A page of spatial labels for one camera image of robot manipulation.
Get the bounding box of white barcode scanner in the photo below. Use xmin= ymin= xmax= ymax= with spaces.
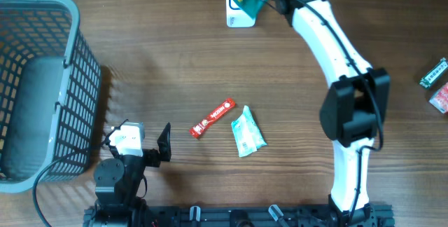
xmin=225 ymin=0 xmax=256 ymax=28

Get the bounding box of white green box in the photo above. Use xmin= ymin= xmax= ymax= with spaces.
xmin=419 ymin=57 xmax=448 ymax=89

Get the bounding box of red Nescafe stick sachet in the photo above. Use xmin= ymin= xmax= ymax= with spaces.
xmin=189 ymin=98 xmax=236 ymax=139

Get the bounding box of light green wipes packet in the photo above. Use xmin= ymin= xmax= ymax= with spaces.
xmin=231 ymin=106 xmax=267 ymax=158

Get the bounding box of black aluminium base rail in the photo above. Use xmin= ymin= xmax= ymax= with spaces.
xmin=83 ymin=204 xmax=396 ymax=227

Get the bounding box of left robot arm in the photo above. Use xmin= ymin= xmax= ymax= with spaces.
xmin=83 ymin=120 xmax=172 ymax=226

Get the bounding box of grey plastic shopping basket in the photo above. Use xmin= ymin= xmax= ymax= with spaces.
xmin=1 ymin=0 xmax=102 ymax=193

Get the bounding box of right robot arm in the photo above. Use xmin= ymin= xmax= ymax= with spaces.
xmin=274 ymin=0 xmax=391 ymax=226

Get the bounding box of pink Kleenex tissue pack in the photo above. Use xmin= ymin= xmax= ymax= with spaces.
xmin=429 ymin=83 xmax=448 ymax=114

